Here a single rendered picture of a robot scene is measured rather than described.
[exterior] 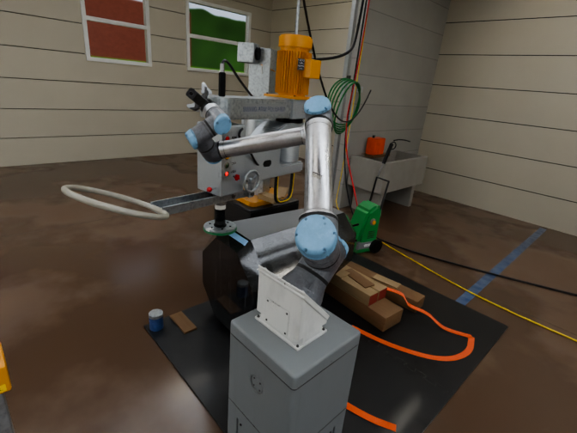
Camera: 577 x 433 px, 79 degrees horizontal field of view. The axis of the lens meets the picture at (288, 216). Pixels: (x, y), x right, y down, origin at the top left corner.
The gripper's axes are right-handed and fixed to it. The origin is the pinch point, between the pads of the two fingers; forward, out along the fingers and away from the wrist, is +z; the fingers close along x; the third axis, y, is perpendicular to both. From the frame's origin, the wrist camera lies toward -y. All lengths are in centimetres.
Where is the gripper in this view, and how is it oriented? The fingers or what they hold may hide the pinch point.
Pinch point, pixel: (193, 93)
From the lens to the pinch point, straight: 200.6
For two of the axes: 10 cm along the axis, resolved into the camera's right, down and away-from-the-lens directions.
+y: 5.9, 2.8, 7.6
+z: -5.0, -6.0, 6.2
